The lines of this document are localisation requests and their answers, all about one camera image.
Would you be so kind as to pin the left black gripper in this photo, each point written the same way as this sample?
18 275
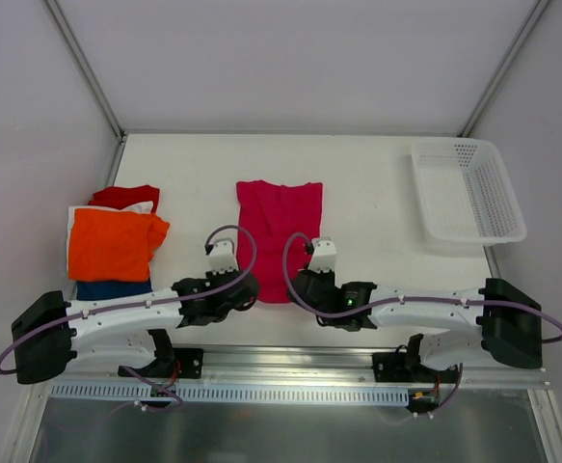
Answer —
244 293

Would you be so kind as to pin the right aluminium frame post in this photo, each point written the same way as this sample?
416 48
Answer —
523 35

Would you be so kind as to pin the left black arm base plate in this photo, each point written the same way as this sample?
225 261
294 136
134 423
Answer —
177 362

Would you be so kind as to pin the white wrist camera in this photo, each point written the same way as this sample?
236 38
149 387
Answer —
323 254
221 256

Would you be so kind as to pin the red folded t-shirt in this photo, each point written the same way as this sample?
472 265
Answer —
121 197

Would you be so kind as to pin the white slotted cable duct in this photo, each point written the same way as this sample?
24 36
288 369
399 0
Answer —
234 393

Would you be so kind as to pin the aluminium mounting rail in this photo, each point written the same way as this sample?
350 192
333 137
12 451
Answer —
301 364

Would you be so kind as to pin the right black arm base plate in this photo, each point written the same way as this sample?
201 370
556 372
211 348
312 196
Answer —
391 367

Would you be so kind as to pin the pink t-shirt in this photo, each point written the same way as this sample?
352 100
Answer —
271 214

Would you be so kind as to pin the white plastic mesh basket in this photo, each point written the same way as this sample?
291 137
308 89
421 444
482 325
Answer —
465 195

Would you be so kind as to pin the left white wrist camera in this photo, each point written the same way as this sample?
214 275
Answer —
221 256

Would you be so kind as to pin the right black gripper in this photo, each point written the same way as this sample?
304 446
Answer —
303 287

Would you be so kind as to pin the white folded t-shirt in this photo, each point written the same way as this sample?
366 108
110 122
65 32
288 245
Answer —
138 207

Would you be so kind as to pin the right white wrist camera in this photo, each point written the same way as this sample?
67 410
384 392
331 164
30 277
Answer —
323 254

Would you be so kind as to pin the aluminium frame post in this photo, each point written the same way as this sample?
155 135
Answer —
523 35
80 60

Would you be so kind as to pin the blue folded t-shirt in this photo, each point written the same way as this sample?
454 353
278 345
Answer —
94 291

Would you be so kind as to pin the left aluminium frame post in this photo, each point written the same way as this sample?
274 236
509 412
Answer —
80 60

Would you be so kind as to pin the orange folded t-shirt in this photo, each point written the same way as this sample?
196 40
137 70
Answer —
156 237

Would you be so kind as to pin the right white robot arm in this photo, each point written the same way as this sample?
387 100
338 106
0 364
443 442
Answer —
495 321

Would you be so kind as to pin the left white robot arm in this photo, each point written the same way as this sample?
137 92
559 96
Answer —
55 335

